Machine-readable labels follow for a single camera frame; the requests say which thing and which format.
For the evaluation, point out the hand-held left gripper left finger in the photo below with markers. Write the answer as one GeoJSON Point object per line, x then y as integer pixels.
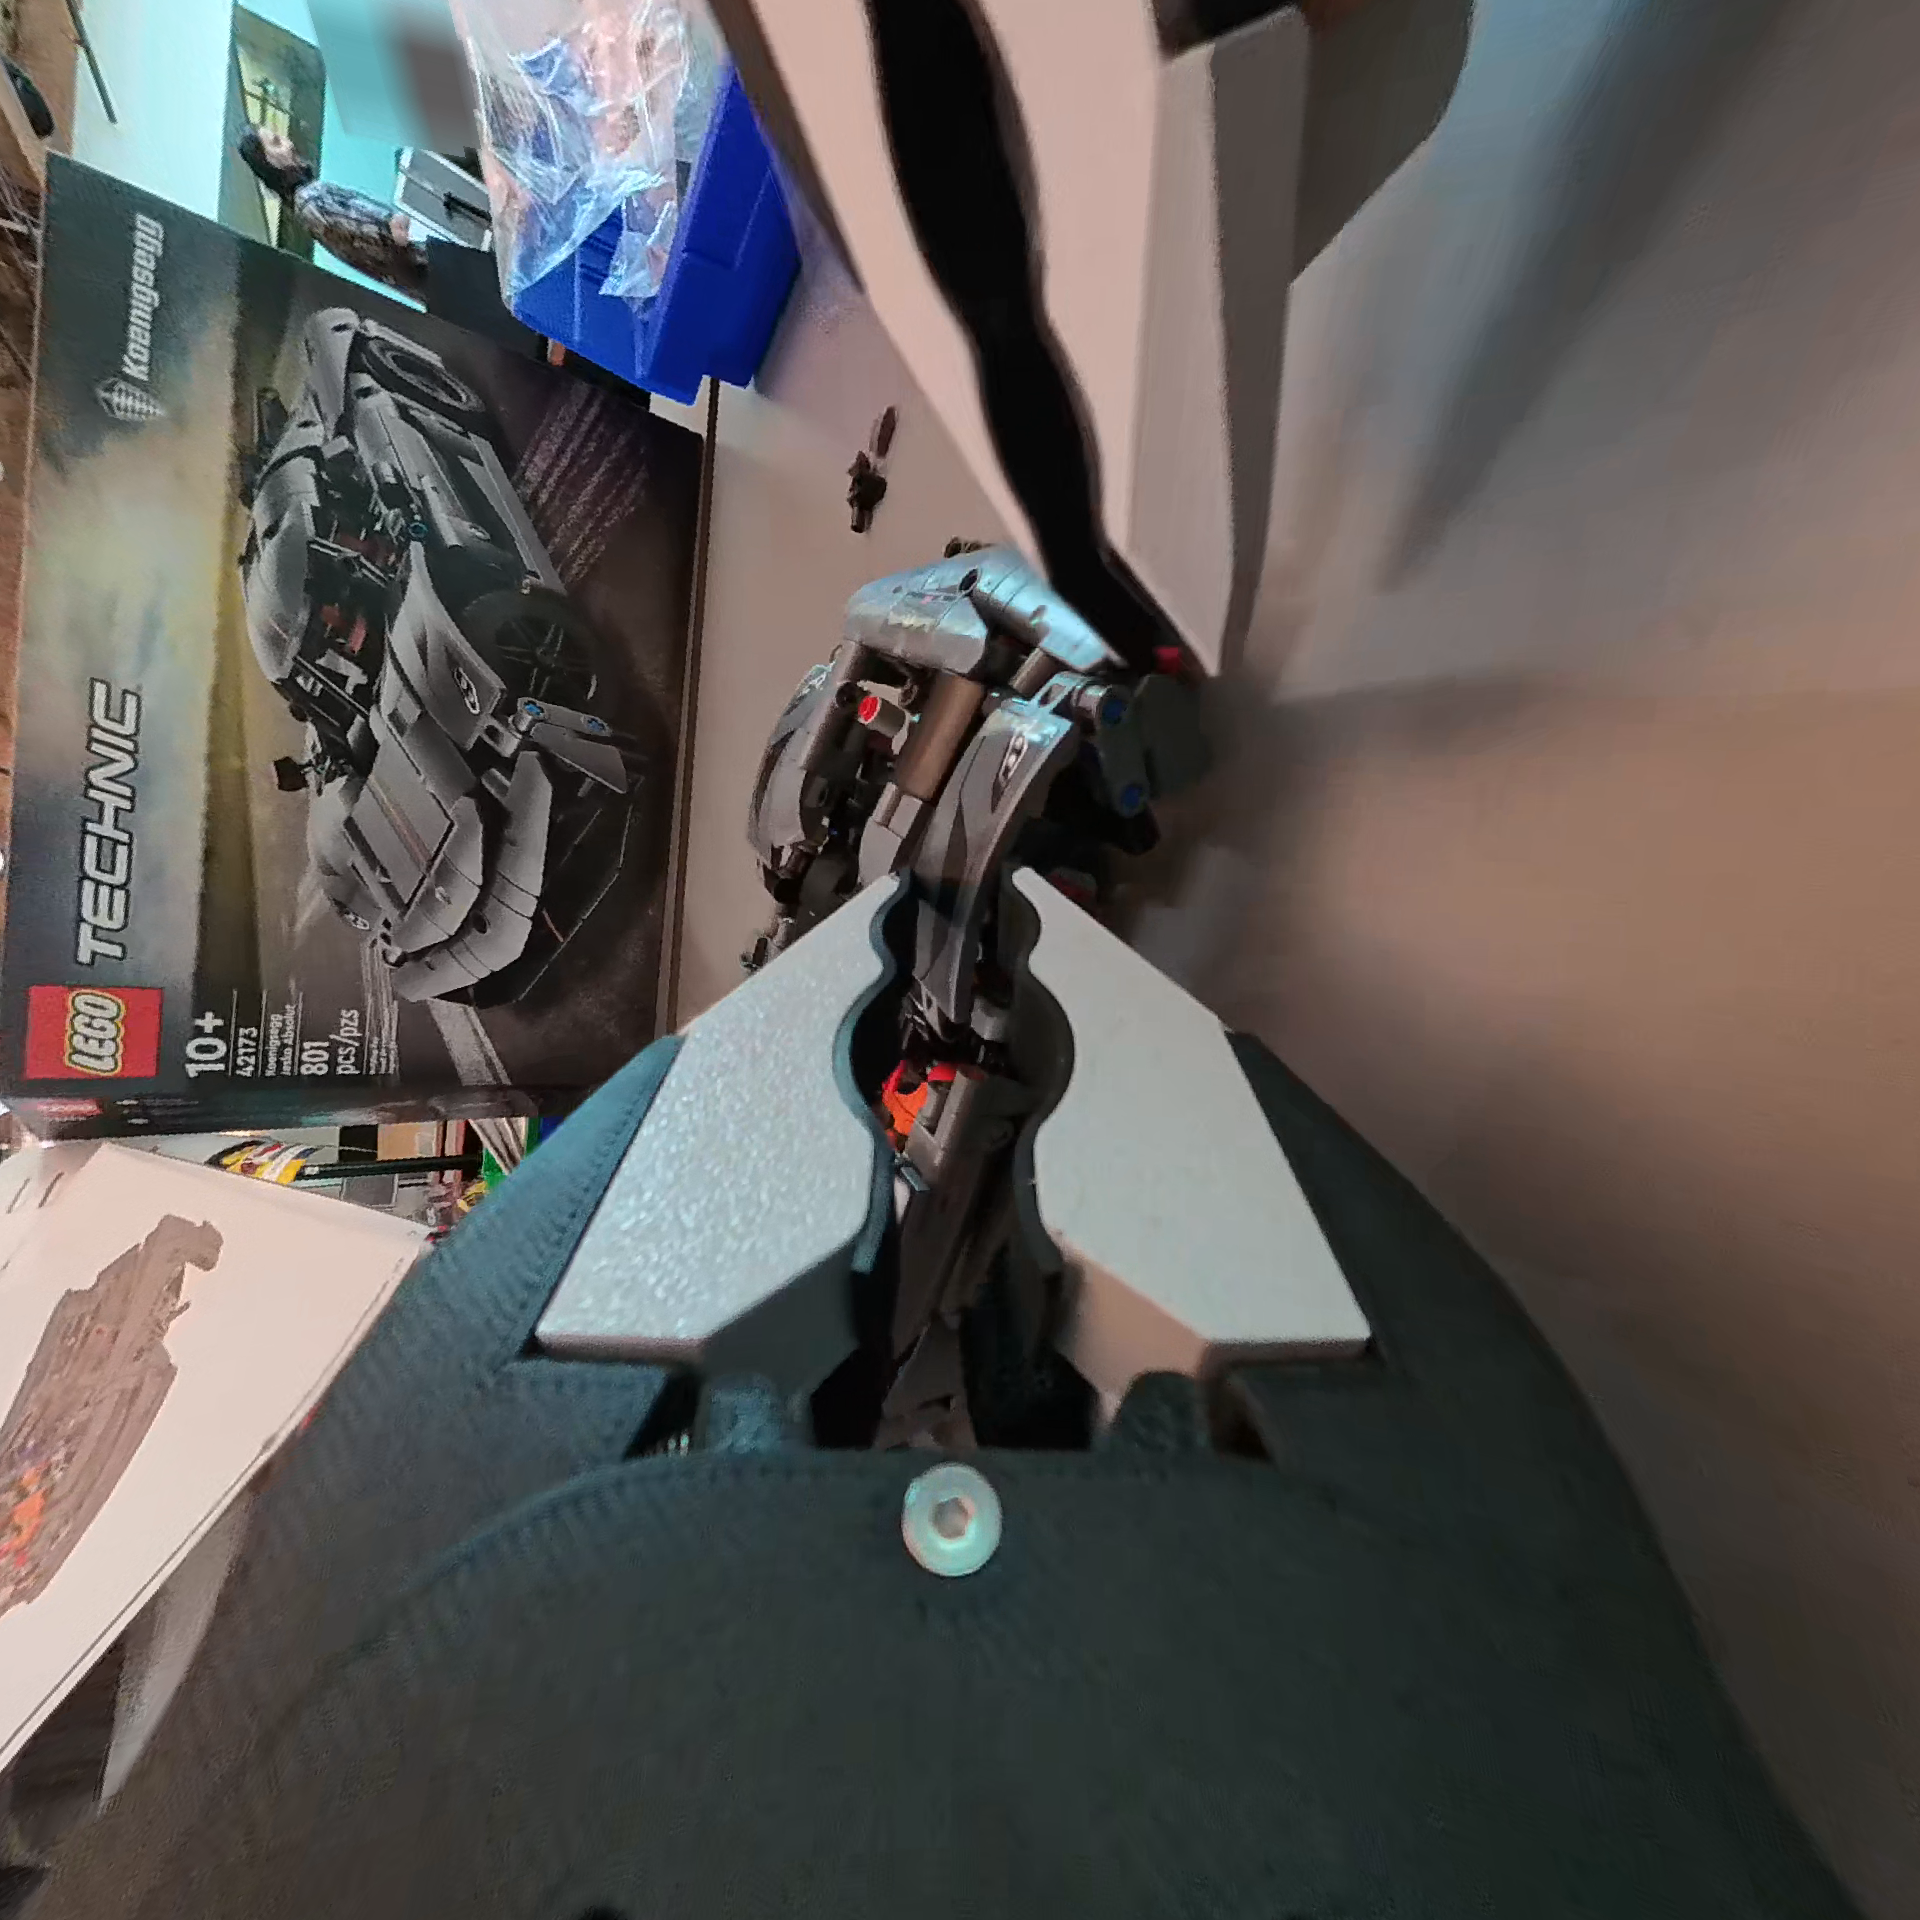
{"type": "Point", "coordinates": [722, 1200]}

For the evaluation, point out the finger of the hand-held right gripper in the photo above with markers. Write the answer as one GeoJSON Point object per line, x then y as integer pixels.
{"type": "Point", "coordinates": [840, 136]}
{"type": "Point", "coordinates": [1172, 300]}

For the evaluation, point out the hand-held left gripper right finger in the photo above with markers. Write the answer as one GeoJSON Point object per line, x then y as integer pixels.
{"type": "Point", "coordinates": [1186, 1200]}

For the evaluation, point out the grey lego car model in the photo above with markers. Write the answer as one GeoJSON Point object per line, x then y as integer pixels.
{"type": "Point", "coordinates": [932, 720]}

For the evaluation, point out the black lego connector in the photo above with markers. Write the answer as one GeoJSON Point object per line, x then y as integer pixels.
{"type": "Point", "coordinates": [869, 465]}

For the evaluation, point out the lego set box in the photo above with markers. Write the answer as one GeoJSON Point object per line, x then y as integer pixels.
{"type": "Point", "coordinates": [376, 674]}

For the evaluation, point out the blue plastic bin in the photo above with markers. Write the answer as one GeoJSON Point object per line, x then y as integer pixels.
{"type": "Point", "coordinates": [706, 284]}

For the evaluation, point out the clear plastic bag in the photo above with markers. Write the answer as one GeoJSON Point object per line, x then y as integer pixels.
{"type": "Point", "coordinates": [587, 136]}

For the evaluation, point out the white instruction booklet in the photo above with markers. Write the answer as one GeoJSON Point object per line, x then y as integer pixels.
{"type": "Point", "coordinates": [224, 1349]}

